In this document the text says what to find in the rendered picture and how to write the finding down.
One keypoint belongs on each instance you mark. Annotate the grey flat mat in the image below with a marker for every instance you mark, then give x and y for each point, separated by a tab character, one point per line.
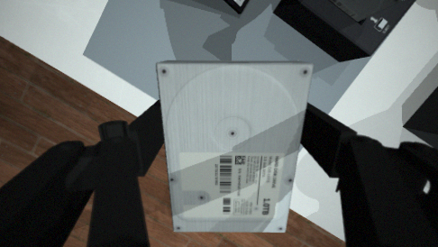
131	36

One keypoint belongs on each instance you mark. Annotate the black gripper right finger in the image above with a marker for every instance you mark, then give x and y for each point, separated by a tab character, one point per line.
378	198

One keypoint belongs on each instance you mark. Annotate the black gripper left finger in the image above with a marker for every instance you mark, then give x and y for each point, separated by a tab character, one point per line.
40	206

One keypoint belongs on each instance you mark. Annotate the black status display screen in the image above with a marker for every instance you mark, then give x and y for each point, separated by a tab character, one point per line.
237	5

